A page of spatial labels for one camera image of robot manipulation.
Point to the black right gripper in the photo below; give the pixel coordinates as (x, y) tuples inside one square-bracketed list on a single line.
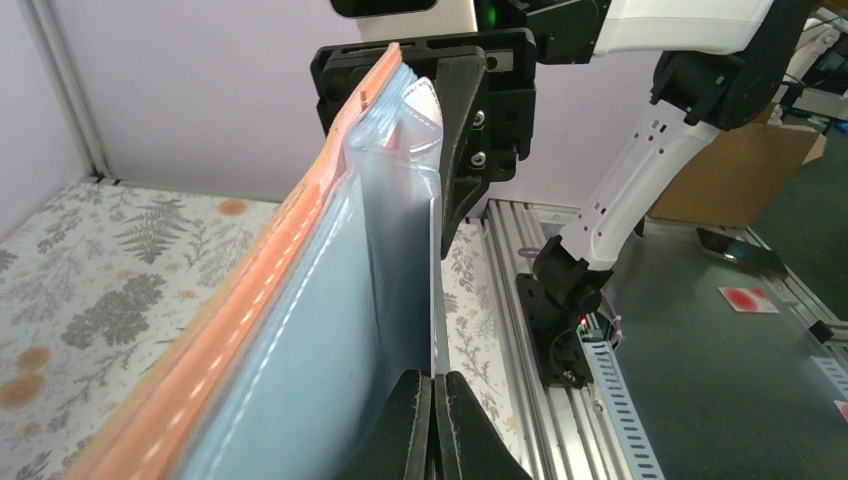
[(485, 86)]

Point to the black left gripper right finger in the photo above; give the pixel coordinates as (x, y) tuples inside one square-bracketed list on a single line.
[(467, 445)]

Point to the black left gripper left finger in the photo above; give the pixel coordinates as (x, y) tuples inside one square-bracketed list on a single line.
[(397, 446)]

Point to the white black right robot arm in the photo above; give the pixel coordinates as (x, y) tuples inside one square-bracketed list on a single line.
[(720, 64)]

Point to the red white paper card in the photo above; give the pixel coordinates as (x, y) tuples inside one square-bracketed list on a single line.
[(748, 300)]

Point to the brown cardboard box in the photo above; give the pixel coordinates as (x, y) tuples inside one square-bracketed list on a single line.
[(732, 180)]

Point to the black smartphone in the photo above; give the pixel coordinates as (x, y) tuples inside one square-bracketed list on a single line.
[(742, 253)]

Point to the floral patterned table mat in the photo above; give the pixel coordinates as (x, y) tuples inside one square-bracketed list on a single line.
[(95, 286)]

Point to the aluminium mounting rail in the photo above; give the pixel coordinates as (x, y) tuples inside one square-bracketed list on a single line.
[(576, 416)]

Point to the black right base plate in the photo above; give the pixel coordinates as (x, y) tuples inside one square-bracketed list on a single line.
[(557, 345)]

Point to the grey slotted cable duct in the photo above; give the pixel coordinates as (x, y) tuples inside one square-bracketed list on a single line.
[(626, 432)]

